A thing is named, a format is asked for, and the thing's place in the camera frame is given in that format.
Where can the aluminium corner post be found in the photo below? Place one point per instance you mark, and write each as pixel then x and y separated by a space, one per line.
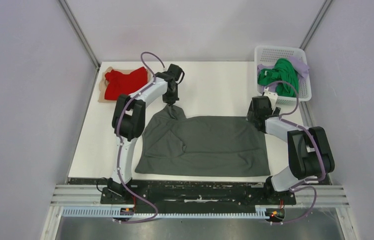
pixel 79 32
pixel 316 23

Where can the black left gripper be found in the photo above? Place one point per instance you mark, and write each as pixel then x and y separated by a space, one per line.
pixel 171 101

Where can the white plastic laundry basket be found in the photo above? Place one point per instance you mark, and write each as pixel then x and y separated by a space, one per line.
pixel 267 56

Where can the right aluminium corner post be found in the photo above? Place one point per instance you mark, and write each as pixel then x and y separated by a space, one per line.
pixel 316 23

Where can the red folded t shirt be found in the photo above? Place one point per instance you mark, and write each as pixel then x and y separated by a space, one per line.
pixel 119 83

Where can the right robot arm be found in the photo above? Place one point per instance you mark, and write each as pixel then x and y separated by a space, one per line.
pixel 310 156

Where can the green t shirt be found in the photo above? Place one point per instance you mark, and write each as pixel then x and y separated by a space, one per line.
pixel 282 76

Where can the lilac t shirt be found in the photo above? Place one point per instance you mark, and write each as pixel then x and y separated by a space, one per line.
pixel 284 77

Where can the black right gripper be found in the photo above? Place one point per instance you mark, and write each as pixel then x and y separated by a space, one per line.
pixel 251 114

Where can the grey t shirt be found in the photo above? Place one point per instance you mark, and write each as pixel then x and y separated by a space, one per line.
pixel 202 146

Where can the beige folded t shirt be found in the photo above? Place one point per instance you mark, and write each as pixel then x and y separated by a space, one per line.
pixel 103 84

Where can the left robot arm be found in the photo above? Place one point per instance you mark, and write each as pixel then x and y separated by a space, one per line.
pixel 129 122

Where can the white slotted cable duct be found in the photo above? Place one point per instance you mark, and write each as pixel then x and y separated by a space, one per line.
pixel 119 213

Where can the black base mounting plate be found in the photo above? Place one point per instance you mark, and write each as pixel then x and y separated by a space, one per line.
pixel 193 197

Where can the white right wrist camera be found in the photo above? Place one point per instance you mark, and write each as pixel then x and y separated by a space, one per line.
pixel 273 97

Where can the left aluminium corner post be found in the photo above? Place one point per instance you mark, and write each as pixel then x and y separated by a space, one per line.
pixel 79 32

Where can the aluminium frame rails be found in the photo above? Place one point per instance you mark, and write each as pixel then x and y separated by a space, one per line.
pixel 314 194

